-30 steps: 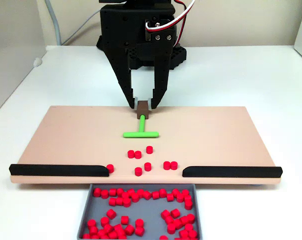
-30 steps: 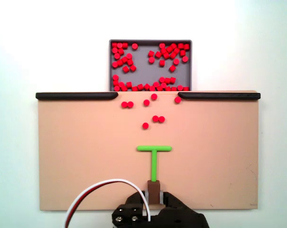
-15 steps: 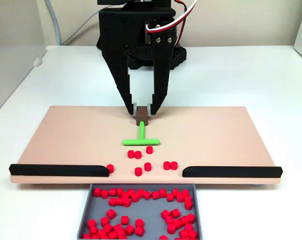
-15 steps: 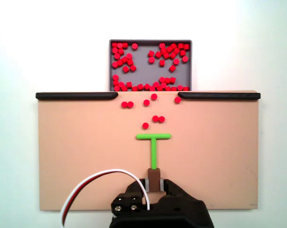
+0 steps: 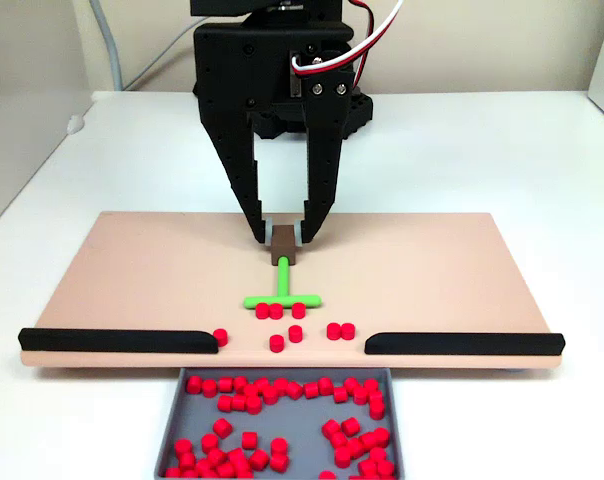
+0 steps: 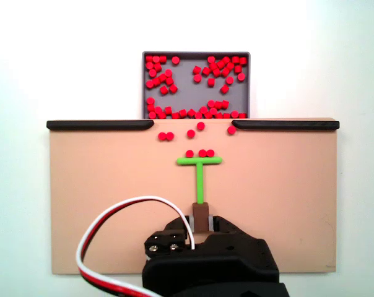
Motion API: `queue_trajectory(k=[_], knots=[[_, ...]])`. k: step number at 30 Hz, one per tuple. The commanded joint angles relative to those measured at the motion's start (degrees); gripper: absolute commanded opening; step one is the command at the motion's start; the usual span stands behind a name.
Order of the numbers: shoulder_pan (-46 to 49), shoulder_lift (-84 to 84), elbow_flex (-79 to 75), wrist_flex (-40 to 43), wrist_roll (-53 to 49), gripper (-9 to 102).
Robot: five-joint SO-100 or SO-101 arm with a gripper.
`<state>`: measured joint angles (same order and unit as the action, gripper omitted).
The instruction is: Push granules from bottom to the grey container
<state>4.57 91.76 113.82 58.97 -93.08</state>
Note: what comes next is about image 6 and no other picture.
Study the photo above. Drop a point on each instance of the beige flat board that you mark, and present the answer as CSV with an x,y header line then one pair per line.
x,y
267,185

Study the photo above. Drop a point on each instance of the black guide rail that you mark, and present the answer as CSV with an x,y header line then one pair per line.
x,y
97,125
286,125

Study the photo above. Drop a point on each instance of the green T-shaped pusher tool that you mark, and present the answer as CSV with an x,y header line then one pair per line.
x,y
199,182

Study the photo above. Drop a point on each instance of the grey container tray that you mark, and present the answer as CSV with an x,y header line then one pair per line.
x,y
187,92

